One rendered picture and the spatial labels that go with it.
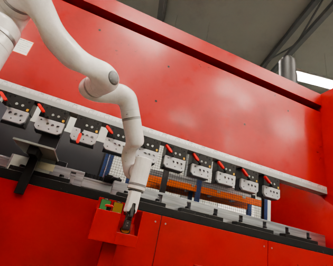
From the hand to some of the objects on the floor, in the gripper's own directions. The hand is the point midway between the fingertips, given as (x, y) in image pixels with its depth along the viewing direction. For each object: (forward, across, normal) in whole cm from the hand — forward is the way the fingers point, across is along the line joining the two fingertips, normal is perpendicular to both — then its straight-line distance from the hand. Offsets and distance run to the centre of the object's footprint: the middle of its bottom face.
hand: (126, 225), depth 104 cm
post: (+83, +102, -43) cm, 139 cm away
